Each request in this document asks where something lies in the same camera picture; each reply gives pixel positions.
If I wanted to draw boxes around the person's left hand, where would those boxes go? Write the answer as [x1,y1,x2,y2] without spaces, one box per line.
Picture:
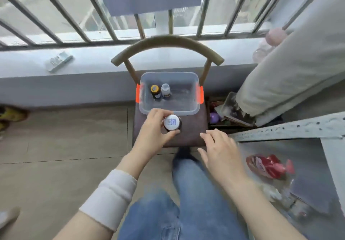
[132,108,180,165]

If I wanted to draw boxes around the person's right hand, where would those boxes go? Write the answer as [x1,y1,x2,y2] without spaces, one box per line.
[198,129,248,188]

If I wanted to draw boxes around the silver cap green bottle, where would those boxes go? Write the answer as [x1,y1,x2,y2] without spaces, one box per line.
[163,114,183,133]

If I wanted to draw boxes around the gold cap dark bottle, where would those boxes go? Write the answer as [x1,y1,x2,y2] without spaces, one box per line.
[150,84,162,100]

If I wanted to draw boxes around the clear storage box orange latches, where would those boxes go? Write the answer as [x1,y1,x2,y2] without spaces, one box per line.
[135,71,204,116]

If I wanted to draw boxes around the white bottle brown label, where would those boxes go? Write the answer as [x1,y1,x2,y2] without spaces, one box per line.
[160,83,172,98]

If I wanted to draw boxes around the white metal shelf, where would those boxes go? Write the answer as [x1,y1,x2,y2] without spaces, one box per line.
[229,112,345,240]

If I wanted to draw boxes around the person's left forearm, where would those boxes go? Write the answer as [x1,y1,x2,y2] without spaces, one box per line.
[52,151,151,240]

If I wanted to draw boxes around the person's dark shoe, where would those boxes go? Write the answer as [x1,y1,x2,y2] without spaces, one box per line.
[172,147,199,162]

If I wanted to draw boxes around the person's blue jeans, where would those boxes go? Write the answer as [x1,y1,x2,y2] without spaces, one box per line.
[117,156,248,240]

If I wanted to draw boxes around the wooden chair brown seat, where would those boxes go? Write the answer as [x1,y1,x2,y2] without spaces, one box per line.
[110,34,225,148]

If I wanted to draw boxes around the red plastic packets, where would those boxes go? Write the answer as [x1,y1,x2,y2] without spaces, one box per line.
[245,154,295,180]

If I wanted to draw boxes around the clear plastic tray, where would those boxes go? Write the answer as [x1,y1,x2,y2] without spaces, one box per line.
[221,91,257,128]

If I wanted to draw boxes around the white knit wristband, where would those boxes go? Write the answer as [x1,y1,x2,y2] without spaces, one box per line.
[79,169,138,232]

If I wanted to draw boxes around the grey folded bedding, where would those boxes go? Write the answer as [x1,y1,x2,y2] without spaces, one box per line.
[235,0,345,127]

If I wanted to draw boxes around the metal window grille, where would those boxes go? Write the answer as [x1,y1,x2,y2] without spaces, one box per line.
[0,0,335,52]

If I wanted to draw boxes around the yellow black slipper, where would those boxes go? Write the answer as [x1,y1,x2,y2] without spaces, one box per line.
[0,105,29,123]

